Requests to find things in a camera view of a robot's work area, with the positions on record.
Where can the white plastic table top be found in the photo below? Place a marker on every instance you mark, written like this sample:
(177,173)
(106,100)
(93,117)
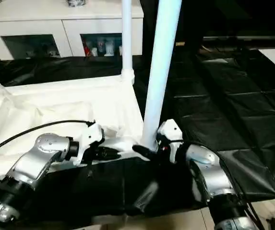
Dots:
(55,105)

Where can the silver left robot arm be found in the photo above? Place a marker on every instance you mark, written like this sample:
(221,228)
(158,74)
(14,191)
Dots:
(31,163)

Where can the black plastic mat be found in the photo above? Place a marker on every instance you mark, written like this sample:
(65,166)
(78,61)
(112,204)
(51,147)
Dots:
(233,105)

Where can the small white jar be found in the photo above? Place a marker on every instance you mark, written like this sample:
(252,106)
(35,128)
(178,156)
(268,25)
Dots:
(95,51)

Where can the tall clear bottle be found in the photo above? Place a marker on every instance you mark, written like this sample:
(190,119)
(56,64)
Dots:
(110,47)

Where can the small yellow tag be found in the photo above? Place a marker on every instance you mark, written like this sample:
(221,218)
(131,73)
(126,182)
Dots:
(180,43)

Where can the small dark grey bundle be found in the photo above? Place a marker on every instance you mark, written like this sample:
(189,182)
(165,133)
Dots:
(77,2)

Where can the white cabinet with glass doors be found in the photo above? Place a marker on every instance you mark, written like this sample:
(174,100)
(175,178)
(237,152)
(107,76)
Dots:
(31,19)

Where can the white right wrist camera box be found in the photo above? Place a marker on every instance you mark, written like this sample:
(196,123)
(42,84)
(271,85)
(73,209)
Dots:
(170,135)

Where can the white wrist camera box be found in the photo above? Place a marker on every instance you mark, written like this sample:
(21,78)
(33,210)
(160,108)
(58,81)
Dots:
(170,135)
(89,140)

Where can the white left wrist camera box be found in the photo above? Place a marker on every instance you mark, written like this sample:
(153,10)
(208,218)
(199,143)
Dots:
(89,140)

